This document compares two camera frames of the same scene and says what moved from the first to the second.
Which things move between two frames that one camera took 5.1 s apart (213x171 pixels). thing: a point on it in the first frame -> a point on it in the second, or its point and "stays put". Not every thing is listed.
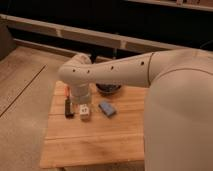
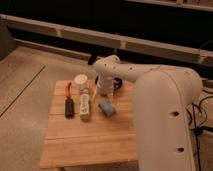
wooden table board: (111, 130) stays put
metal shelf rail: (90, 36) stays put
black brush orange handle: (69, 113) stays put
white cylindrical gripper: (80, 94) -> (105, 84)
